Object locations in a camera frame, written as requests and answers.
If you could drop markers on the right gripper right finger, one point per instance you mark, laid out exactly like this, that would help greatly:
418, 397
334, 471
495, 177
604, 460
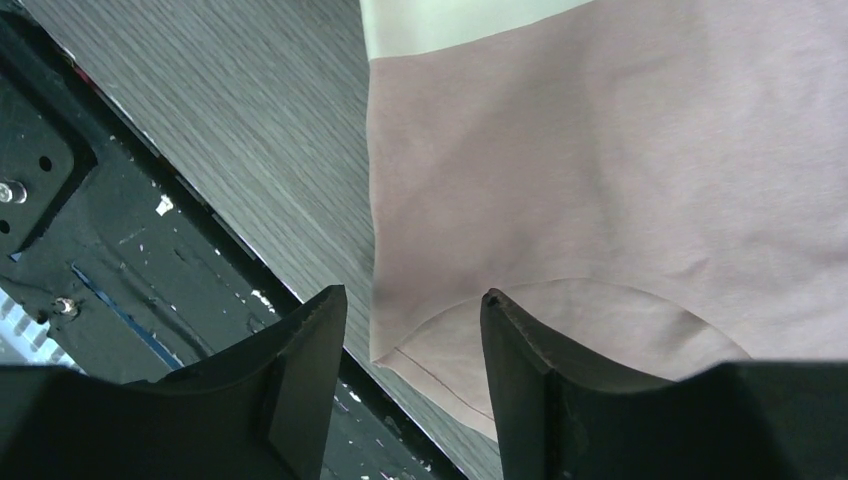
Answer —
528, 366

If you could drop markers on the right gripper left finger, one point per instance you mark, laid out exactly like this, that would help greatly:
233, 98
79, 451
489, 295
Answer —
260, 409

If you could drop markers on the pink underwear cream waistband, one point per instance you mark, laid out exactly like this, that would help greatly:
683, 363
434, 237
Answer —
664, 182

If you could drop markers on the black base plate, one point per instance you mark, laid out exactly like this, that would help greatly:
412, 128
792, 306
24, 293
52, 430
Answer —
126, 275

